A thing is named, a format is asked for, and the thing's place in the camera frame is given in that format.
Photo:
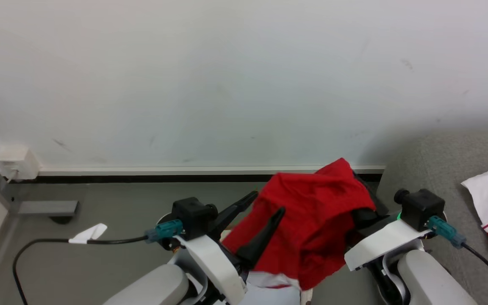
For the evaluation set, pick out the black round foot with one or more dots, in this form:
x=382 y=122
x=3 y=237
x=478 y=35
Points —
x=61 y=219

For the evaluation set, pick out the teal camera connector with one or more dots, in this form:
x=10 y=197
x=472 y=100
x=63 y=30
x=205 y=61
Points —
x=446 y=231
x=164 y=231

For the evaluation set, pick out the grey metal frame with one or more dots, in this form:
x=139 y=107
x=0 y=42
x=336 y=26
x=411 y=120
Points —
x=47 y=207

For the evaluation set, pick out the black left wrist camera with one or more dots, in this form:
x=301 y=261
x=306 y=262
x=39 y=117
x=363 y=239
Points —
x=193 y=216

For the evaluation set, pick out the white black baseboard strip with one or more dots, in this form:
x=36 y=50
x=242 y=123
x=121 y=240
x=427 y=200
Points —
x=163 y=173

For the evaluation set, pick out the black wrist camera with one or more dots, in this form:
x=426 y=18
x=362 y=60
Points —
x=422 y=207
x=193 y=216

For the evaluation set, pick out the teal left camera connector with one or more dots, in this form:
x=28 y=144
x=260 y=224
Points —
x=164 y=231

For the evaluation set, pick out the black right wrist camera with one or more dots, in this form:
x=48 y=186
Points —
x=422 y=207

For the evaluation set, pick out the teal right camera connector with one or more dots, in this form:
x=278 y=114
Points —
x=446 y=231

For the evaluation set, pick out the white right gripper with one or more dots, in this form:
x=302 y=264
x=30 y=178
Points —
x=384 y=243

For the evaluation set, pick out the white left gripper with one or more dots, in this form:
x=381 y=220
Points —
x=212 y=262

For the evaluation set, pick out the white wall socket box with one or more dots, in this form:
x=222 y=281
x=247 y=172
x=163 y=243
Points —
x=17 y=163

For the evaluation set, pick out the grey fabric sofa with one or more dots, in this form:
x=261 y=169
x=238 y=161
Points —
x=451 y=169

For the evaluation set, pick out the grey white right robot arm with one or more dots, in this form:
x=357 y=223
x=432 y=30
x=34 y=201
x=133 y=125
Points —
x=430 y=279

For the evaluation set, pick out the white mesh garment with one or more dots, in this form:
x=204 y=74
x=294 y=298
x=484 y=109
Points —
x=269 y=294

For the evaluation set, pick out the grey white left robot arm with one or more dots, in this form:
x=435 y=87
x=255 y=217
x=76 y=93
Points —
x=151 y=288

